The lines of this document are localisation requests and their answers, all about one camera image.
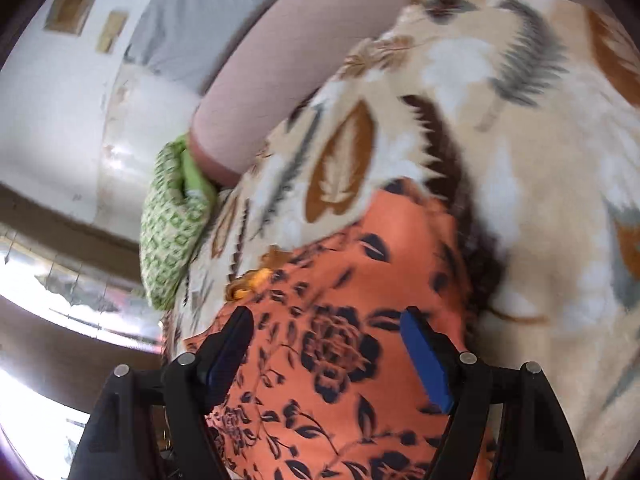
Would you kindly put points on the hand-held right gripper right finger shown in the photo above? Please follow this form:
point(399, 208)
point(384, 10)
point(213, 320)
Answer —
point(425, 360)

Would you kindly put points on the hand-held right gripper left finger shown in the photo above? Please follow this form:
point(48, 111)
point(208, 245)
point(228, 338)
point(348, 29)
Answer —
point(222, 370)

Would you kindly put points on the orange floral blouse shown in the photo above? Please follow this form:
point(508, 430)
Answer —
point(350, 280)

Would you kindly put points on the green checked pillow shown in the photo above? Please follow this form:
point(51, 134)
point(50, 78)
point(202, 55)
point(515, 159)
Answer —
point(170, 230)

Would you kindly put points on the leaf print blanket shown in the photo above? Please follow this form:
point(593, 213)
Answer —
point(525, 160)

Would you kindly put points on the pink bolster pillow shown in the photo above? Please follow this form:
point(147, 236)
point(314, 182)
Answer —
point(300, 60)

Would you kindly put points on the grey pillow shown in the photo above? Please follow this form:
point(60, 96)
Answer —
point(200, 20)

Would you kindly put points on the wooden window frame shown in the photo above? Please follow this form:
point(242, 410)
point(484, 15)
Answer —
point(75, 350)

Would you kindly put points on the small beige wall picture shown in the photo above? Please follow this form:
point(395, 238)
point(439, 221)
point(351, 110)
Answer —
point(111, 31)

